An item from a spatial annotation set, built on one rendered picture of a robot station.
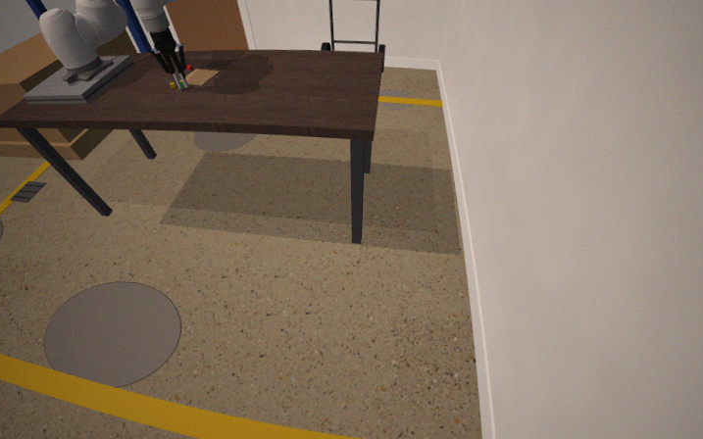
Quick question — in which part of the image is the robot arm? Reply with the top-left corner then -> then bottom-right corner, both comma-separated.
39,0 -> 176,83

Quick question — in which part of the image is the tan square mat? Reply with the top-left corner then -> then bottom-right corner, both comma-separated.
185,69 -> 220,86

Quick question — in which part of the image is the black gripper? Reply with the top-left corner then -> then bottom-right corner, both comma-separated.
150,27 -> 188,89

